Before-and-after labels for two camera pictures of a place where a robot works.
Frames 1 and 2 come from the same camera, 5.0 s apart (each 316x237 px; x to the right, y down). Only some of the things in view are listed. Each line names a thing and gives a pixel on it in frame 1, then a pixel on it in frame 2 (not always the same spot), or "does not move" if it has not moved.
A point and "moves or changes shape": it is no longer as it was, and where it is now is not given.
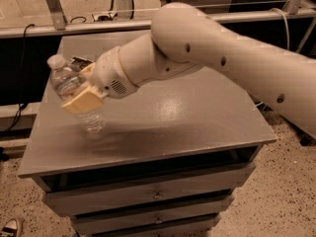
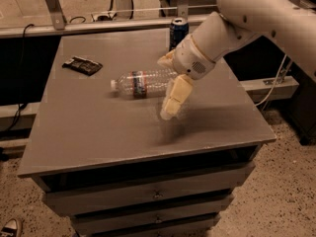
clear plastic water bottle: [63, 79] moves or changes shape
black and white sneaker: [11, 228] does not move
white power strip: [105, 17] does not move
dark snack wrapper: [79, 64] does not move
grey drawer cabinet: [171, 159] does not move
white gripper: [110, 73] -> [189, 60]
